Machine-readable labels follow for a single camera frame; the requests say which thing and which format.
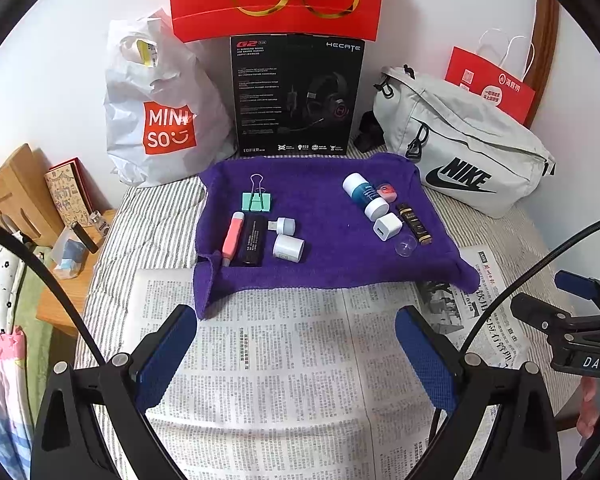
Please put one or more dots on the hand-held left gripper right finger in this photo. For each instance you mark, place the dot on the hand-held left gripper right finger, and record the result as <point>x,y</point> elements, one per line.
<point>425,355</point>

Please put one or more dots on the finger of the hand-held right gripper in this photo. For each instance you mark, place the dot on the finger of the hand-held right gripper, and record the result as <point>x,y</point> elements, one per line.
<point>575,282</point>
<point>540,312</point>

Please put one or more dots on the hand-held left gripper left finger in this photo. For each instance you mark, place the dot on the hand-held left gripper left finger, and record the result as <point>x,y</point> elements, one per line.
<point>165,355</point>

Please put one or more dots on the clear plastic cap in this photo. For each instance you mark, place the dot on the clear plastic cap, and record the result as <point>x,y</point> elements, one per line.
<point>406,246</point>

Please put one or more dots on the black and gold bottle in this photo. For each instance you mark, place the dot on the black and gold bottle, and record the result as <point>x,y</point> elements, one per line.
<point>415,225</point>

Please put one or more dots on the pink pen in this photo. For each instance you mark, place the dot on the pink pen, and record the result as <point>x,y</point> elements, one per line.
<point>231,240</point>

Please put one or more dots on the white cube charger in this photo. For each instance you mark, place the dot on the white cube charger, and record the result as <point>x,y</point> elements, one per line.
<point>387,227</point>

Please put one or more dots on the black rectangular box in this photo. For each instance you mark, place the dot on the black rectangular box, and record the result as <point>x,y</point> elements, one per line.
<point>252,242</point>

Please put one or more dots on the small white jar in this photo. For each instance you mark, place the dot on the small white jar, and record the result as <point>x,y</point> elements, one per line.
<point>288,248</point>

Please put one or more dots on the pink round case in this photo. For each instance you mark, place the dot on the pink round case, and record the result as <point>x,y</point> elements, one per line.
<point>389,192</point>

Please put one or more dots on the blue and white bottle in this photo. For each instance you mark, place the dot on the blue and white bottle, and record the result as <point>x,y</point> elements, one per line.
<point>362,192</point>

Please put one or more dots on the small white plug light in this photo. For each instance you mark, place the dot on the small white plug light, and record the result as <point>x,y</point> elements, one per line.
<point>284,226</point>

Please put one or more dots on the green binder clip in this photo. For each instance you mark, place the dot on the green binder clip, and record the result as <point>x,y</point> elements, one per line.
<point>256,202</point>

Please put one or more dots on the person's right hand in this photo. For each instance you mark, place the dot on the person's right hand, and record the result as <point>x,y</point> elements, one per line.
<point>590,405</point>

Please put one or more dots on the wooden nightstand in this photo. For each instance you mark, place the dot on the wooden nightstand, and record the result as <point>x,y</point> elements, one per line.
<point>60,300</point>

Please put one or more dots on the green cloth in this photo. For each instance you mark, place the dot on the green cloth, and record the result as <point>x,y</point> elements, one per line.
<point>45,345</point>

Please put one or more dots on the newspaper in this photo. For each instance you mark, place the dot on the newspaper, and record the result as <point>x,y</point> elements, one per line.
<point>290,385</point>

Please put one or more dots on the clear plastic packet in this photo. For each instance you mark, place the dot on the clear plastic packet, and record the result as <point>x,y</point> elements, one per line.
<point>70,260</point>

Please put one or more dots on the black cylinder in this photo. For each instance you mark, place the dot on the black cylinder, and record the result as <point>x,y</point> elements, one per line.
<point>85,237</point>

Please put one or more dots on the small glass jar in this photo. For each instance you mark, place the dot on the small glass jar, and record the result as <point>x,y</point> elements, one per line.
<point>99,221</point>

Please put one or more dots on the pink cloth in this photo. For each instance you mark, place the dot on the pink cloth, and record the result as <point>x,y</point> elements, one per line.
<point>0,375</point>

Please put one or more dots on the purple towel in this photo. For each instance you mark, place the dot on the purple towel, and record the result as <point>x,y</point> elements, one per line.
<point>330,210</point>

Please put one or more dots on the pale grey waist bag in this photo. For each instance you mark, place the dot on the pale grey waist bag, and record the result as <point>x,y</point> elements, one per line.
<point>480,135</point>

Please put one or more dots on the white black-dotted cloth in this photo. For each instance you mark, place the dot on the white black-dotted cloth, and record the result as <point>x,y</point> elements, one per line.
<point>0,280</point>

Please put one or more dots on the patterned notebook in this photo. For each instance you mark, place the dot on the patterned notebook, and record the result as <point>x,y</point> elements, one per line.
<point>70,195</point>

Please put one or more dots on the red book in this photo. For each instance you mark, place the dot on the red book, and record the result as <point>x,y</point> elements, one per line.
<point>82,180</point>

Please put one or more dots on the white plastic shopping bag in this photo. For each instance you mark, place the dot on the white plastic shopping bag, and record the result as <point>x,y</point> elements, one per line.
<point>130,110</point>

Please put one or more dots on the black headset box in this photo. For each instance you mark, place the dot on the black headset box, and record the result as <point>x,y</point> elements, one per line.
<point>260,110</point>

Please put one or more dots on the red Cherries gift box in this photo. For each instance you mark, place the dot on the red Cherries gift box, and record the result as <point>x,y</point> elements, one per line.
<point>205,10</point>

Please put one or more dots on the brown wooden frame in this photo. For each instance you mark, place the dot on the brown wooden frame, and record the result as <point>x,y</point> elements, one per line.
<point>547,35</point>

